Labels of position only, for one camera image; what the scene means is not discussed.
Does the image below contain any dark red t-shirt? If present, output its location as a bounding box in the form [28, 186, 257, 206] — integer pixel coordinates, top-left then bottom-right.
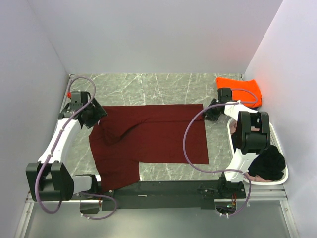
[89, 104, 209, 192]

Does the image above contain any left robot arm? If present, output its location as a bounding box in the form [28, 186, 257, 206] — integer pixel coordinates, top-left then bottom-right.
[26, 99, 107, 202]

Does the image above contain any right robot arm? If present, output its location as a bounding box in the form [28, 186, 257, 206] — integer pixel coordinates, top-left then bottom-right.
[200, 99, 270, 199]

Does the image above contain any pink garment in basket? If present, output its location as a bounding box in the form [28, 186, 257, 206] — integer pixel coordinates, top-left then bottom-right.
[229, 121, 272, 183]

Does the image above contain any folded orange t-shirt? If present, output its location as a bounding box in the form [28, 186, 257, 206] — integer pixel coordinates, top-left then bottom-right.
[215, 77, 262, 109]

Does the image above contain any white plastic laundry basket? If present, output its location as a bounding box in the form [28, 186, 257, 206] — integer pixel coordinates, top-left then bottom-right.
[227, 119, 289, 186]

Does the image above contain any black garment in basket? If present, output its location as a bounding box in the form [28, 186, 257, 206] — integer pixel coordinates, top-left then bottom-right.
[248, 145, 286, 181]

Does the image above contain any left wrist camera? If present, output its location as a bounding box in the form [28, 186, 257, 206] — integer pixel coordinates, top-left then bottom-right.
[67, 91, 91, 110]

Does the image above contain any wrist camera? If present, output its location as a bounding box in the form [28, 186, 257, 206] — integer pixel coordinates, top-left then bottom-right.
[217, 88, 233, 103]
[67, 91, 91, 110]

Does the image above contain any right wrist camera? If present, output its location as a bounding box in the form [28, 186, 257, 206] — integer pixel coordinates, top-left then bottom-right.
[217, 88, 233, 103]

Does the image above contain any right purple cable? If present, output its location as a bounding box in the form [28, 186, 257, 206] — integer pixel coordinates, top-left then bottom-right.
[182, 88, 258, 217]

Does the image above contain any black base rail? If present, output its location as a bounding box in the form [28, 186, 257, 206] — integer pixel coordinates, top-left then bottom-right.
[72, 178, 250, 211]

